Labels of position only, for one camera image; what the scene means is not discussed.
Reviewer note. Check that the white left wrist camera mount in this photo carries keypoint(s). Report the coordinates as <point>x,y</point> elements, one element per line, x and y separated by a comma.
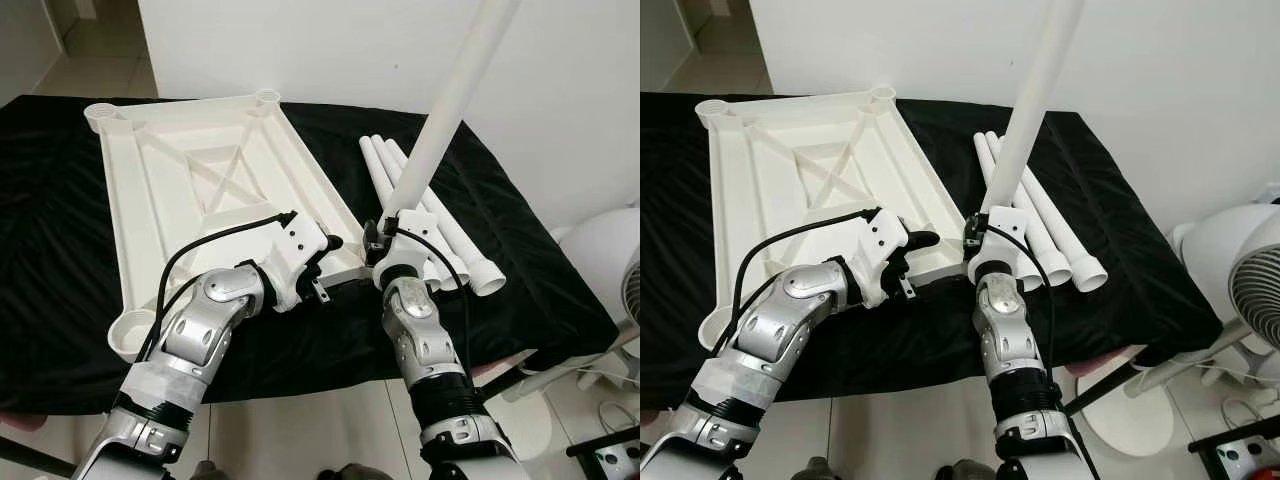
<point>880,240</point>
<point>300,245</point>

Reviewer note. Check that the white plastic table leg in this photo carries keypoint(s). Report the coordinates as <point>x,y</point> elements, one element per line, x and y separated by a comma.
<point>470,250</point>
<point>372,165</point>
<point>1075,245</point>
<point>985,160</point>
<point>386,160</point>
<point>1040,80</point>
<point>1040,225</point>
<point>450,100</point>

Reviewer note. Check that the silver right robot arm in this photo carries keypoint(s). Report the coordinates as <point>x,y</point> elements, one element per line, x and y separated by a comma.
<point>415,310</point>
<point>1005,310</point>

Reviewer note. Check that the grey robot left leg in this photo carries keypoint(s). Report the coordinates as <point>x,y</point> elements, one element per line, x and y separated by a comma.
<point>208,471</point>
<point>825,470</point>

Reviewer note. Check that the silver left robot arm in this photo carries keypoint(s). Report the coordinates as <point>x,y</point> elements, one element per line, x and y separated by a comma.
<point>790,320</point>
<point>200,330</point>

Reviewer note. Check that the black cloth cover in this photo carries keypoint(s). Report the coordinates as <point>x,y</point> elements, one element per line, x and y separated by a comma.
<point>60,250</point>
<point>670,250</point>

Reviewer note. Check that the white plastic table top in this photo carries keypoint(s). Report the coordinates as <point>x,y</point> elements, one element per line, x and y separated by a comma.
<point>740,220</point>
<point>130,220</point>

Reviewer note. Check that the grey robot right leg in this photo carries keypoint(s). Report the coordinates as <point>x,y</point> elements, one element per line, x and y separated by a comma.
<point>360,472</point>
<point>968,472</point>

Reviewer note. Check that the grey robot leg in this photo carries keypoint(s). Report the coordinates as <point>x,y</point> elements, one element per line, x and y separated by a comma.
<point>208,471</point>
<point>968,472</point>
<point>360,472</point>
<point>825,470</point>

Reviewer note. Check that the black metal frame bar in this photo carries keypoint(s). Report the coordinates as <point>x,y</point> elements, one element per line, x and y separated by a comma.
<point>525,375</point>
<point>1100,380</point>
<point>35,455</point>

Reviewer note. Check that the black metal stand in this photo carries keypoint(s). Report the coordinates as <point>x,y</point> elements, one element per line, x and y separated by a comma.
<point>600,445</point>
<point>1235,455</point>

